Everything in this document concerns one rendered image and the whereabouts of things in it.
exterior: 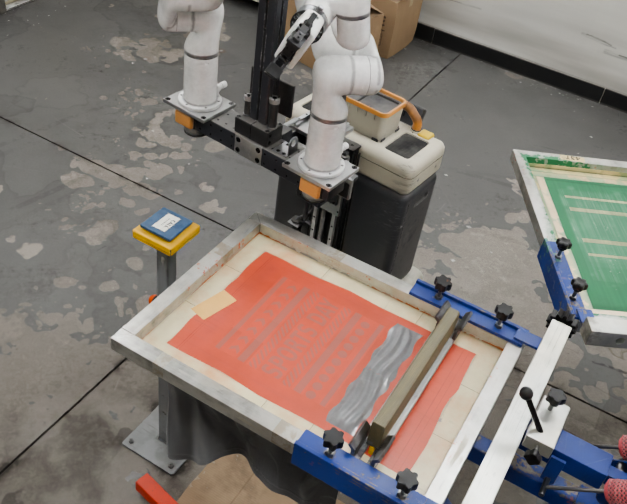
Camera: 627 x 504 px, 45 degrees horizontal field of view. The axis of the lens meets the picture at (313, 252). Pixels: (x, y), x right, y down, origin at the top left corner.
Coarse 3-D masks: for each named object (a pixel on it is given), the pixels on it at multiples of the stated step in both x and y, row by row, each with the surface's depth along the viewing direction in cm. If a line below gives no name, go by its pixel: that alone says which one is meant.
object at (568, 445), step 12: (564, 432) 157; (564, 444) 155; (576, 444) 155; (588, 444) 156; (564, 456) 154; (576, 456) 153; (588, 456) 154; (600, 456) 154; (612, 456) 154; (564, 468) 155; (576, 468) 154; (588, 468) 152; (600, 468) 152; (588, 480) 154; (600, 480) 152
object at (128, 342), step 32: (256, 224) 204; (224, 256) 194; (320, 256) 200; (192, 288) 185; (384, 288) 194; (160, 320) 178; (128, 352) 168; (160, 352) 167; (512, 352) 180; (192, 384) 161; (256, 416) 157; (480, 416) 164; (288, 448) 155; (448, 480) 151
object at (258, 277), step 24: (264, 264) 198; (288, 264) 199; (240, 288) 190; (264, 288) 191; (312, 288) 193; (336, 288) 194; (360, 312) 189; (384, 312) 190; (384, 336) 184; (408, 360) 179; (456, 360) 181; (432, 384) 174; (456, 384) 175
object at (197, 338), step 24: (216, 312) 183; (240, 312) 184; (192, 336) 176; (216, 336) 177; (216, 360) 172; (264, 384) 168; (288, 408) 164; (312, 408) 165; (432, 408) 169; (408, 432) 163; (432, 432) 164; (384, 456) 158; (408, 456) 158
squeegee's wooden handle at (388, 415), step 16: (448, 320) 176; (432, 336) 171; (448, 336) 178; (432, 352) 167; (416, 368) 163; (400, 384) 159; (416, 384) 164; (400, 400) 156; (384, 416) 152; (384, 432) 151
